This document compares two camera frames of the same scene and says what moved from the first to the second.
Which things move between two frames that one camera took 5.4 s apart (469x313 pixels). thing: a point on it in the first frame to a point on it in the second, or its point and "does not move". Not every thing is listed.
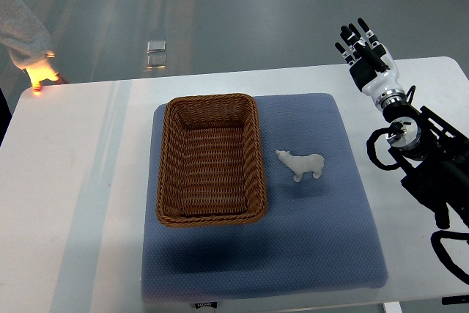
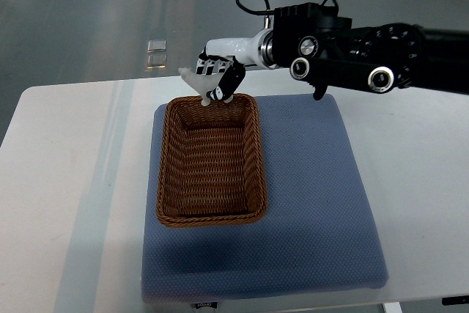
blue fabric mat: [317, 234] does not move
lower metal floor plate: [156, 61] does not move
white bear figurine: [300, 164] to [203, 83]
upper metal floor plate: [156, 46] does not move
